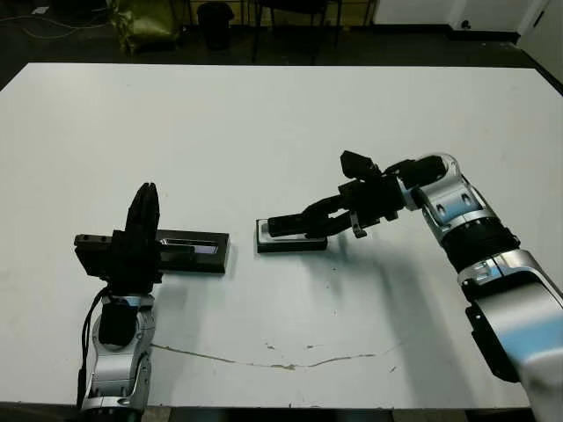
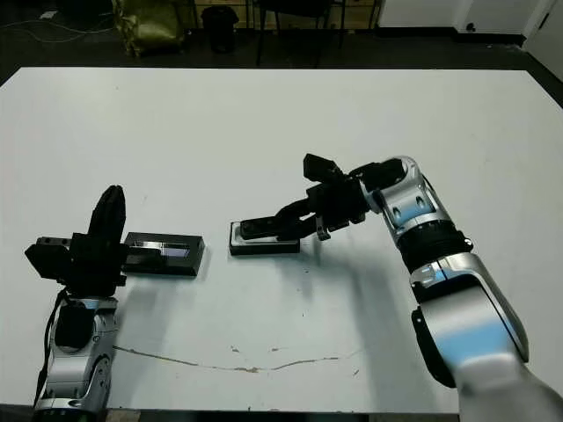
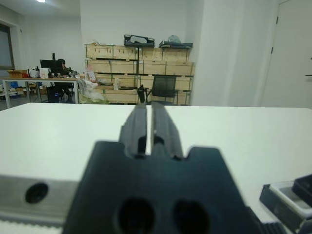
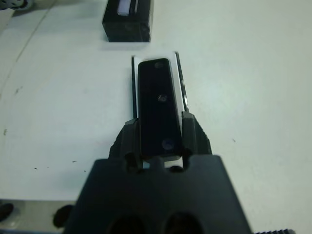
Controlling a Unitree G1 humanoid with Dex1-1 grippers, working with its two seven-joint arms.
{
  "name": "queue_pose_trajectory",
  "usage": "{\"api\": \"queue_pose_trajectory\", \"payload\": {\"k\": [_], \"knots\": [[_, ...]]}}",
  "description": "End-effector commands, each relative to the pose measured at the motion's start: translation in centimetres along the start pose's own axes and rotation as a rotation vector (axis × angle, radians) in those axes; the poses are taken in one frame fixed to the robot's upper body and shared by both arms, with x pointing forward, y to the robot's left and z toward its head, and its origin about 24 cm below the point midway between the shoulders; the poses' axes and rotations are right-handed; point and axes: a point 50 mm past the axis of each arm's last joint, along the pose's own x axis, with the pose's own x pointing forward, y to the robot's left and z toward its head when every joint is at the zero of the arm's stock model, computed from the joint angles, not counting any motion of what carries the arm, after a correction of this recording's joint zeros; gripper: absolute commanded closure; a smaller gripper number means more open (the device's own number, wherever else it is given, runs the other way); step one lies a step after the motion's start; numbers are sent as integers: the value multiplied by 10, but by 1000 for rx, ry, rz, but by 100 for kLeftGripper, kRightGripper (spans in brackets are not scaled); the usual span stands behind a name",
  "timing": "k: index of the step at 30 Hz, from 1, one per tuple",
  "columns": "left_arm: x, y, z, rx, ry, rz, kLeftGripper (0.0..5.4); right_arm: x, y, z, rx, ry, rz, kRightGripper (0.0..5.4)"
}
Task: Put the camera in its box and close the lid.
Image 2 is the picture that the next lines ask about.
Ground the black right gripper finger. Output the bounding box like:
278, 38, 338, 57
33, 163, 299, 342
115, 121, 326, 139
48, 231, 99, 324
245, 218, 319, 243
241, 198, 316, 227

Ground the slim black camera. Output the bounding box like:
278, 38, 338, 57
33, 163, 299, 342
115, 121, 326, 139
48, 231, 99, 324
239, 222, 287, 239

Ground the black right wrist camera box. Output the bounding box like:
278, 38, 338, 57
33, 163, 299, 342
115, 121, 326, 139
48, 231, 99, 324
302, 153, 345, 186

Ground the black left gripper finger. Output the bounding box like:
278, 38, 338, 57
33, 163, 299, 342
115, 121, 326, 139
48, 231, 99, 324
87, 185, 115, 248
113, 185, 128, 248

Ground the black box base white inlay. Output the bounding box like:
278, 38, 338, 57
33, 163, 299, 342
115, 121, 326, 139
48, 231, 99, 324
228, 219, 303, 258

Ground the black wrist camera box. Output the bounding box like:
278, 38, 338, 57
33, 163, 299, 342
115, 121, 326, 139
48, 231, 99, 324
24, 244, 74, 281
302, 153, 345, 186

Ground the white door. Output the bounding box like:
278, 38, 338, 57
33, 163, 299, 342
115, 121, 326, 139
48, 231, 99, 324
523, 0, 563, 54

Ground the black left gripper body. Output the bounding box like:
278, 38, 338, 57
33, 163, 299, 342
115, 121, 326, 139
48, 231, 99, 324
37, 231, 129, 297

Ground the black mesh office chair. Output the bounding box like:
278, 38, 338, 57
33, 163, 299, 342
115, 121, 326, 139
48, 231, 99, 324
254, 0, 353, 69

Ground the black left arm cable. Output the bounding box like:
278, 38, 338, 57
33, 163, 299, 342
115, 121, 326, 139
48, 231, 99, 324
33, 288, 65, 405

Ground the yellow-green crumpled sack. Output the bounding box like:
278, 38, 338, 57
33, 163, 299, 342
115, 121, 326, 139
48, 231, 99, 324
111, 0, 186, 58

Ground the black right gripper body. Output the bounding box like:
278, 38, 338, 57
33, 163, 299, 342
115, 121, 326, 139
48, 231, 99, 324
305, 178, 369, 241

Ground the thin white floor cable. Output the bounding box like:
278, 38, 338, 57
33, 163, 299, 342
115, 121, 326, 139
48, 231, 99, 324
0, 18, 116, 45

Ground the black trash bin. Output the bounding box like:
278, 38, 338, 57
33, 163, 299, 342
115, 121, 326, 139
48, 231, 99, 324
201, 6, 240, 55

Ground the black glossy box lid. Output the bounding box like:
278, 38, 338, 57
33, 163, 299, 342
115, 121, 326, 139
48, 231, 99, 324
121, 231, 208, 279

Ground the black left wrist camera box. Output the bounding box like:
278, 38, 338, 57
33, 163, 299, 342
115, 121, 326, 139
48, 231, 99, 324
24, 244, 74, 281

